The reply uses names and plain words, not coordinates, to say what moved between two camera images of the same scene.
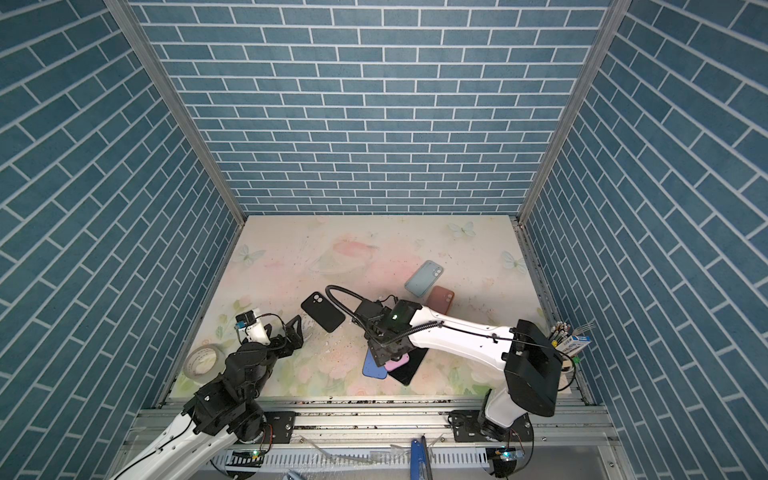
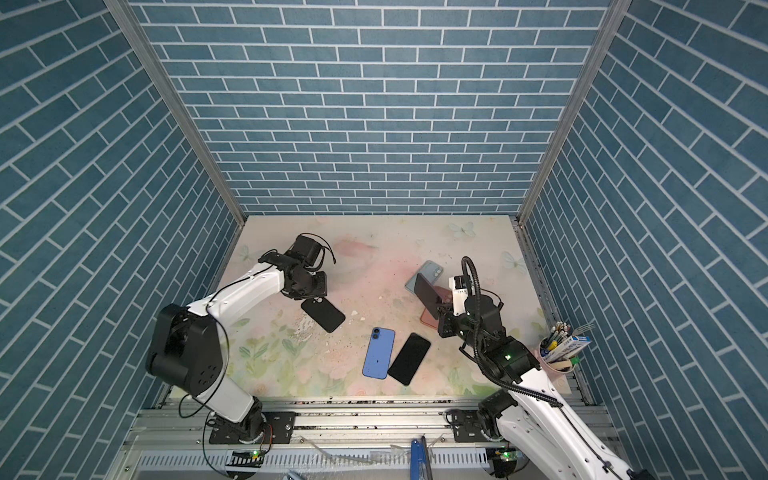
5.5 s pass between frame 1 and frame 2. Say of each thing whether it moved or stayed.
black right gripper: moved
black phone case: stayed
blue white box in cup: stayed
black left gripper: moved
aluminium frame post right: stayed
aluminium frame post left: stayed
